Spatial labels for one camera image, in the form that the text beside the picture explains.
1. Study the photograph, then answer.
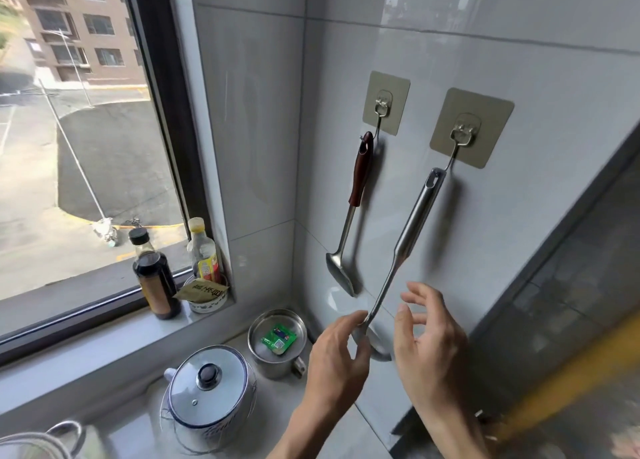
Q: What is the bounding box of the person's left hand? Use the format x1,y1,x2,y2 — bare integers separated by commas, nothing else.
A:
300,310,374,417

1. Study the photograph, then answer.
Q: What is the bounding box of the person's right hand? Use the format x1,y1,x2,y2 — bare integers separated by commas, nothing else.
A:
394,281,472,415

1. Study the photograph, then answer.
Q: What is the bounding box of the steel ladle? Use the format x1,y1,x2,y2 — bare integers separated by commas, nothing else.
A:
350,167,447,363

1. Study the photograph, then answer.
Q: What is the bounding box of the person's right forearm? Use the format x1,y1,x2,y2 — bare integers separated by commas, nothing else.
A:
414,398,495,459

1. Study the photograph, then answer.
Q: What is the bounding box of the person's left forearm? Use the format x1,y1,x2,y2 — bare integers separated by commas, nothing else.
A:
267,401,362,459

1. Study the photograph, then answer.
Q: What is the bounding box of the green seasoning packet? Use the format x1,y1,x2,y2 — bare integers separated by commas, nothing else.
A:
260,324,300,356

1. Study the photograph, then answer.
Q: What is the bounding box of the steel mug with lid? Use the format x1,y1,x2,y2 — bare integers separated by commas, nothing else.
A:
248,309,308,381

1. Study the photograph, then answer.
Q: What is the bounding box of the dark glass range hood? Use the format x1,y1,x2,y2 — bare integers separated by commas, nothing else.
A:
390,124,640,459

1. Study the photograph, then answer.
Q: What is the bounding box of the white enamel pot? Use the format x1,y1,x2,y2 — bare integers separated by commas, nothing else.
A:
162,345,259,454

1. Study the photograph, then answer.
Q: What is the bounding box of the glass pot lid black knob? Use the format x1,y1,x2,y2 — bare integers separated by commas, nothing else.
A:
167,346,250,430

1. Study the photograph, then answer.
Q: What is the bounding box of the white patterned bowl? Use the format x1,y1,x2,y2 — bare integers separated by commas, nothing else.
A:
184,274,230,315

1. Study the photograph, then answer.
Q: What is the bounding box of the tan seasoning packet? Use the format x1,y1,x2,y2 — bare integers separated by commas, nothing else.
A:
173,277,230,303

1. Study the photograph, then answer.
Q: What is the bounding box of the clear yellow-capped bottle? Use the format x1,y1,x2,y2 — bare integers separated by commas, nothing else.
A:
186,217,222,285

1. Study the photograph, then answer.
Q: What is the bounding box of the dark soy sauce bottle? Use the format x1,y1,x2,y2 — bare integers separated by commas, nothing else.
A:
128,227,182,320

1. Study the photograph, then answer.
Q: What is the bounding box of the white parked scooter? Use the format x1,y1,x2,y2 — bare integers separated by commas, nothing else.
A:
91,217,121,247

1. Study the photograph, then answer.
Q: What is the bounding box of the steel-rimmed glass lid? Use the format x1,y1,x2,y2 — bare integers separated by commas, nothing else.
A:
0,420,89,459

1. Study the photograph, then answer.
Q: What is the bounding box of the street lamp pole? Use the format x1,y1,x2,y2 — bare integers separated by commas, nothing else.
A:
37,28,109,221

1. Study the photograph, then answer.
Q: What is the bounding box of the brown apartment building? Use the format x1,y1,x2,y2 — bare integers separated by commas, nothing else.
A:
0,0,147,86

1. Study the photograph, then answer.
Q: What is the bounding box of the brown-handled steel spatula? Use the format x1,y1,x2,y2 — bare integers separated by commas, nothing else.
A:
326,131,375,298

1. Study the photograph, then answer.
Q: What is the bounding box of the large adhesive wall hook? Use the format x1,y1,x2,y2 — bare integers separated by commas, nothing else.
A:
430,87,515,175

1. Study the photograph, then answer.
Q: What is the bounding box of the small adhesive wall hook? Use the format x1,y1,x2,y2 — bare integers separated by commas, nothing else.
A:
361,71,411,143

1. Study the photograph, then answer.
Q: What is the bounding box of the dark window frame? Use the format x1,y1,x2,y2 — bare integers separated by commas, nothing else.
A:
0,0,232,365

